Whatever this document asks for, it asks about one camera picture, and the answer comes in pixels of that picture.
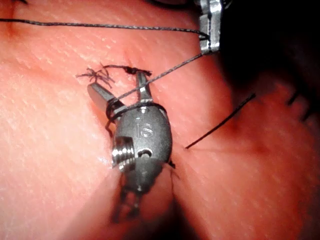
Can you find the left arm needle driver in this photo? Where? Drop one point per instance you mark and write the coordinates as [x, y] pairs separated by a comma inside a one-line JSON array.
[[211, 6]]

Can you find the left arm needle driver jaw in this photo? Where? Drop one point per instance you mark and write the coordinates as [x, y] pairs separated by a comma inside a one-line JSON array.
[[204, 27], [215, 27]]

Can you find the right arm needle driver jaw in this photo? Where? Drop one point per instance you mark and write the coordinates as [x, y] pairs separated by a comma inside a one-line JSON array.
[[100, 96], [143, 87]]

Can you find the right arm needle driver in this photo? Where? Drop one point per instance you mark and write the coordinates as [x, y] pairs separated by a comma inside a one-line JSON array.
[[147, 135]]

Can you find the black thread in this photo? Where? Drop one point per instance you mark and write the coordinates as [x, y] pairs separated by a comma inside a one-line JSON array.
[[100, 25]]

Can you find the black stitching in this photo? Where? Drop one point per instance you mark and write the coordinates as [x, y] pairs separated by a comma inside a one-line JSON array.
[[130, 70]]

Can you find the tissue pad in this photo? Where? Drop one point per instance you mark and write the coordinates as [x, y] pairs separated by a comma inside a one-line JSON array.
[[50, 130]]

